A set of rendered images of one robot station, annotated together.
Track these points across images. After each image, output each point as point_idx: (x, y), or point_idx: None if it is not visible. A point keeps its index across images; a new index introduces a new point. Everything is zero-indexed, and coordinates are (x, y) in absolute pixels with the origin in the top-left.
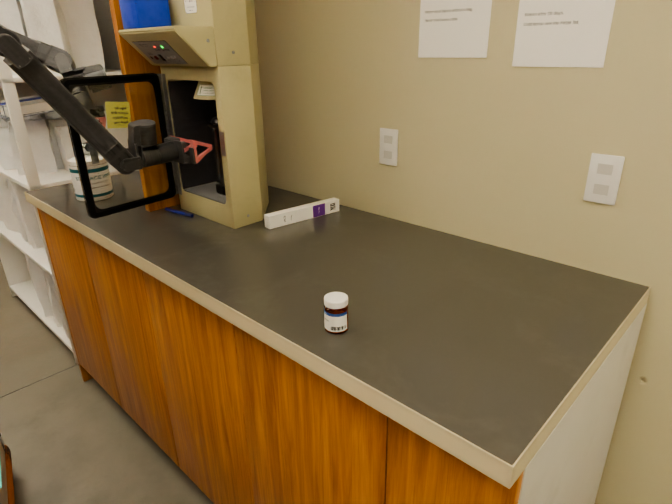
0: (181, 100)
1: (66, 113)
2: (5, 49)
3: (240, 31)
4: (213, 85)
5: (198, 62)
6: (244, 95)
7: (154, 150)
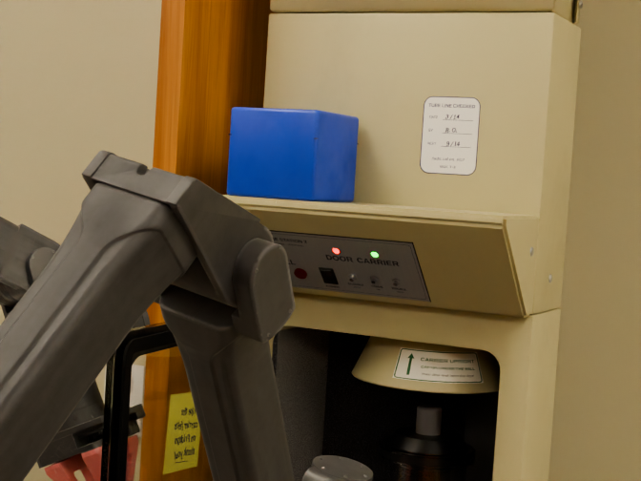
0: (290, 381)
1: (258, 463)
2: (262, 287)
3: (561, 227)
4: (499, 362)
5: (488, 303)
6: (547, 386)
7: None
